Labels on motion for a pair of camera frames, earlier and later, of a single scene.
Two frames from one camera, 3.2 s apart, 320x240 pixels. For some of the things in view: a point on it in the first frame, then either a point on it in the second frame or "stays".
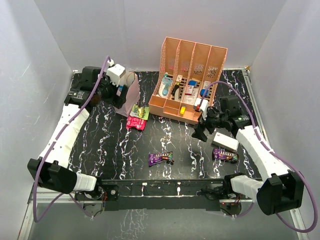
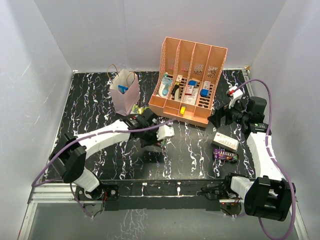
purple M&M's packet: (219, 153) stays
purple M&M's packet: (155, 158) -> (163, 143)
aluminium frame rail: (35, 197) stays
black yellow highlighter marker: (176, 86) stays
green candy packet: (142, 113) stays
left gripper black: (117, 101) -> (154, 140)
